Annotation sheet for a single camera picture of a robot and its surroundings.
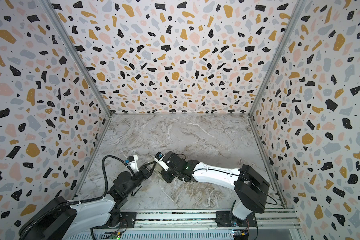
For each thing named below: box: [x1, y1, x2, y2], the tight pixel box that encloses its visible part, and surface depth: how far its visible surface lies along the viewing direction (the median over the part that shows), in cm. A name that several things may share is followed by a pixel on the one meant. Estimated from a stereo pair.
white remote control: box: [149, 163, 164, 181], surface depth 81 cm
